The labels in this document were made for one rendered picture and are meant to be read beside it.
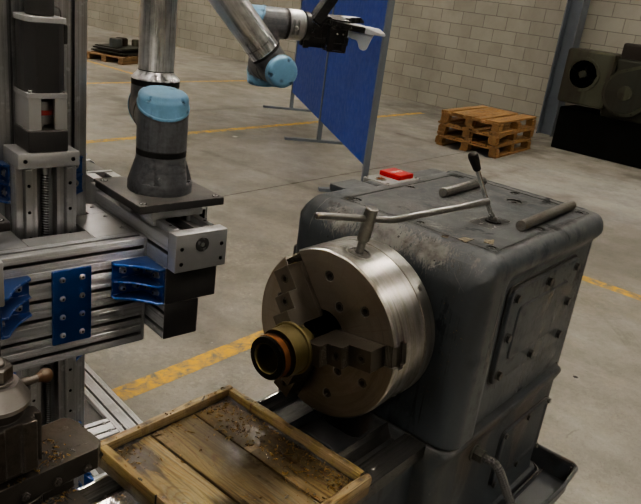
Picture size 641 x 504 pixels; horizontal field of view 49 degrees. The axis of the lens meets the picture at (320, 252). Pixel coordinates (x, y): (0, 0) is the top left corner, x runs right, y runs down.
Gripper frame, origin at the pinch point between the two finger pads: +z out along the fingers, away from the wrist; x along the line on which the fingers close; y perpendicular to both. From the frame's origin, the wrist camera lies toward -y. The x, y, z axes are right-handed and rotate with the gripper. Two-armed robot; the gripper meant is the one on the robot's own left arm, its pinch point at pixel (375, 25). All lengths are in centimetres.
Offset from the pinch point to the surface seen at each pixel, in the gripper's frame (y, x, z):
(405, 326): 31, 90, -26
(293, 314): 34, 81, -43
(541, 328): 45, 75, 18
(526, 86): 198, -741, 633
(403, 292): 28, 85, -25
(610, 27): 82, -664, 685
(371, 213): 16, 78, -31
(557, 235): 23, 73, 15
